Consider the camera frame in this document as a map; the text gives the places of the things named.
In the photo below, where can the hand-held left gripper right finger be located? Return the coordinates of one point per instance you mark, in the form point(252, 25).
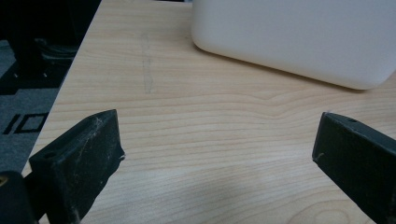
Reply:
point(358, 161)

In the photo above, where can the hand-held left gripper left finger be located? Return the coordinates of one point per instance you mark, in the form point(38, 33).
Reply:
point(77, 161)

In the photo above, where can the white plastic bin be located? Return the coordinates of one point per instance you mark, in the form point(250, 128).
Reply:
point(295, 37)

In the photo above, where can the black stand base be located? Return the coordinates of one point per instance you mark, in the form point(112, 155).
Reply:
point(31, 81)

